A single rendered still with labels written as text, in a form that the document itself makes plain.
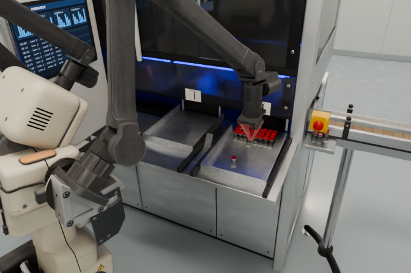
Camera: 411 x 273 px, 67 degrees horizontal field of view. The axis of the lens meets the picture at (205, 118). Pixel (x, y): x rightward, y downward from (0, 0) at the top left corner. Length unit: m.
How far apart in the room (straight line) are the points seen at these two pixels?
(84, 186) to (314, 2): 0.96
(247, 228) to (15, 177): 1.35
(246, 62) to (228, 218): 1.17
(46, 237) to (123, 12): 0.63
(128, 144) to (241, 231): 1.30
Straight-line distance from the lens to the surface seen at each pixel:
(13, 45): 1.30
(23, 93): 0.78
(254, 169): 1.23
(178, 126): 1.52
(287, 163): 1.29
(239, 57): 0.87
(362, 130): 1.52
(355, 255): 2.23
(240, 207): 1.77
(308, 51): 1.26
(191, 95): 1.51
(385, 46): 5.99
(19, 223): 0.91
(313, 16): 1.24
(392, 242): 2.40
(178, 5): 0.77
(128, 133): 0.70
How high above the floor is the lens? 1.63
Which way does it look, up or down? 28 degrees down
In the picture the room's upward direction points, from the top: 1 degrees counter-clockwise
